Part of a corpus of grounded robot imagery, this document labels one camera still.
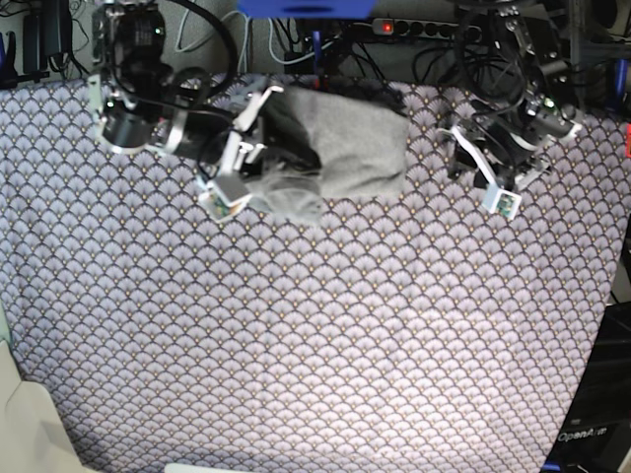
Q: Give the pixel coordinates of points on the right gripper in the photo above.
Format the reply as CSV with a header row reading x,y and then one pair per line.
x,y
279,146

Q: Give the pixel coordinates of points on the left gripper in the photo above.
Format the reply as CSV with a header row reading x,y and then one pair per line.
x,y
470,155

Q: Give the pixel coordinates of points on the light grey T-shirt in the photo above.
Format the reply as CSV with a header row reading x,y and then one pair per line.
x,y
361,147

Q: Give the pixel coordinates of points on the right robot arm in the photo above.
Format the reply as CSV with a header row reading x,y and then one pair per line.
x,y
141,103

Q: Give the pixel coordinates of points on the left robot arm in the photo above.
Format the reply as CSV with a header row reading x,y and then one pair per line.
x,y
509,55

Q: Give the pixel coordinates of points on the blue orange centre clamp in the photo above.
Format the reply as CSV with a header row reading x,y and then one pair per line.
x,y
319,46

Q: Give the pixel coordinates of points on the black power strip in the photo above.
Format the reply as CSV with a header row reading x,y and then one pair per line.
x,y
413,29

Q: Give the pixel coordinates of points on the red black right clamp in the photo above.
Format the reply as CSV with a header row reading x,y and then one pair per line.
x,y
628,141

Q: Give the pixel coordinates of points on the blue clamp right edge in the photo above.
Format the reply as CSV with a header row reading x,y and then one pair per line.
x,y
617,85

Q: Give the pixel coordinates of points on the blue clamp edge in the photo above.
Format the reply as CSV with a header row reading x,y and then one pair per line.
x,y
617,85
10,79

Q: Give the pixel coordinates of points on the patterned purple tablecloth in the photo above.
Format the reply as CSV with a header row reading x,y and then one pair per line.
x,y
412,333

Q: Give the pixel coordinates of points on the black OpenArm box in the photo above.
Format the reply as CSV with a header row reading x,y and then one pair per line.
x,y
595,436

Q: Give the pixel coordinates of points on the blue clamp left edge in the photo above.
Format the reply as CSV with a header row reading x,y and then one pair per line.
x,y
10,79

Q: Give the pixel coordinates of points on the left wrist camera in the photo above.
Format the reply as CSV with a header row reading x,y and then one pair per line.
x,y
501,201

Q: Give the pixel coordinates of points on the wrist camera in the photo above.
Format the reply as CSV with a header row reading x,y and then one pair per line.
x,y
224,197
501,201

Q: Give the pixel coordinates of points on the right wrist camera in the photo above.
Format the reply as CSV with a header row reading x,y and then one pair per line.
x,y
224,197

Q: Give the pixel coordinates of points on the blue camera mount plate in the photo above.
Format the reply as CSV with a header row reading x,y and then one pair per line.
x,y
307,9

